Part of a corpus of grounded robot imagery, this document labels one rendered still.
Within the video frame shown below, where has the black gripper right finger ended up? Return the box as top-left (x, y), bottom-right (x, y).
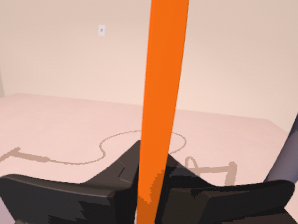
top-left (154, 153), bottom-right (295, 224)

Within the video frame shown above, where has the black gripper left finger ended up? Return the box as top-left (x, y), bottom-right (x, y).
top-left (0, 140), bottom-right (141, 224)

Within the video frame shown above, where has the orange handle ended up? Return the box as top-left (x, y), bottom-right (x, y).
top-left (136, 0), bottom-right (189, 224)

